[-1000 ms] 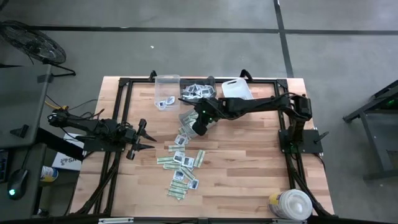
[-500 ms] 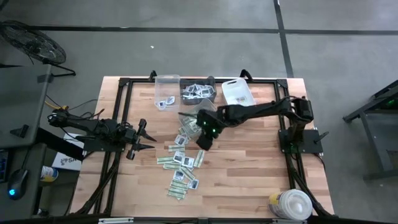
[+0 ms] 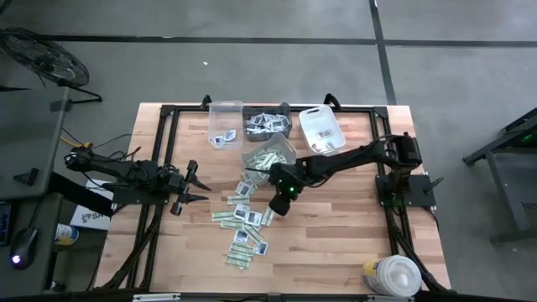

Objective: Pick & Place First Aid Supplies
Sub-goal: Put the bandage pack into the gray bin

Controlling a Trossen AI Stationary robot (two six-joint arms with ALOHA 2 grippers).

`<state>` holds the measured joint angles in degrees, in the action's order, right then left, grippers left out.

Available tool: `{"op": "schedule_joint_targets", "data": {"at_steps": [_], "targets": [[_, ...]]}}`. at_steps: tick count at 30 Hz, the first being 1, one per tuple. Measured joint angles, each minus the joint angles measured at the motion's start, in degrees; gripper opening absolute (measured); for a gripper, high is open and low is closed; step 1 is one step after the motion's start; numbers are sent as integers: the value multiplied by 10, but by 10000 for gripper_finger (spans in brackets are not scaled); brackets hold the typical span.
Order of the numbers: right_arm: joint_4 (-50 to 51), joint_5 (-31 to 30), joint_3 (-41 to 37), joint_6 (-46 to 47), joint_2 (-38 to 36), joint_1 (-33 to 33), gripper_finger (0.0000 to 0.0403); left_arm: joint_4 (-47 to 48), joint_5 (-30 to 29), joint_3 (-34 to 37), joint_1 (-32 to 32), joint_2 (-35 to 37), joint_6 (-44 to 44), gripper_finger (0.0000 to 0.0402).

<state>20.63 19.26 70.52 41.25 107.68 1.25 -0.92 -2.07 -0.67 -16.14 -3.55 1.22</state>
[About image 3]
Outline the small white yellow canister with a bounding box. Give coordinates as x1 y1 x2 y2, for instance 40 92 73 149
54 223 80 247

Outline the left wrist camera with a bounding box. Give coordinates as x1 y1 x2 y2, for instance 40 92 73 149
167 171 185 190

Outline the silver aluminium bracket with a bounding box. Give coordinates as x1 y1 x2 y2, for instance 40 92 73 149
366 294 414 302
132 293 181 302

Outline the dark grey plastic bin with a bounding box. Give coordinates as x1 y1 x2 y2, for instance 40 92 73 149
242 102 294 143

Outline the black floor fan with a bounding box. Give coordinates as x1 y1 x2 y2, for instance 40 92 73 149
0 27 104 104

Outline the light grey plastic bin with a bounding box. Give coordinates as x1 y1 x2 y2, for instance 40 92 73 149
240 132 298 185

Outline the white plastic bin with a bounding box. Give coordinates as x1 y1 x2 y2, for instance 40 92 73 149
298 104 347 157

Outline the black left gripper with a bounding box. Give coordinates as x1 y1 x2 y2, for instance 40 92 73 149
167 159 212 216

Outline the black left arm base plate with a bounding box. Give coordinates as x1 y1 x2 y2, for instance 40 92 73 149
104 180 169 206

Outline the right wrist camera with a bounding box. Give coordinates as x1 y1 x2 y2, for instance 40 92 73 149
268 193 293 217

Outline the white cardboard box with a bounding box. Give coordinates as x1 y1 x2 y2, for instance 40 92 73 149
69 180 113 231

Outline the yellow power plug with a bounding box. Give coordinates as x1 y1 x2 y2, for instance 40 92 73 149
60 134 94 152

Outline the black power cable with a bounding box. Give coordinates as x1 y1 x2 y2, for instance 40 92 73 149
86 133 142 164

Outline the black computer mouse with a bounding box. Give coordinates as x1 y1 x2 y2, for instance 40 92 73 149
10 227 39 270

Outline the dark metal cart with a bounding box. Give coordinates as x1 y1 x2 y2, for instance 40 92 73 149
462 107 537 244

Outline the disinfectant wipes canister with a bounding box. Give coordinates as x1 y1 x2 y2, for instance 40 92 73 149
361 254 423 298

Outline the black desk clamp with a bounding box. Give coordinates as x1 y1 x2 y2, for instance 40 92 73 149
12 167 41 188

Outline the clear plastic bin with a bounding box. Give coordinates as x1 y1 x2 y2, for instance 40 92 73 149
208 100 244 151

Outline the dark device on desk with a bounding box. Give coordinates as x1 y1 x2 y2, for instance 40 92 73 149
0 200 12 247

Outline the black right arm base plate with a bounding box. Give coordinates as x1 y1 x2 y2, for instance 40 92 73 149
375 173 438 208

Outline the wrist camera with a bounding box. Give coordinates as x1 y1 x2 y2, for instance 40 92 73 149
268 193 293 217
167 171 185 190

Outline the grey side desk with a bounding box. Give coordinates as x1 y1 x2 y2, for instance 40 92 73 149
0 86 70 294

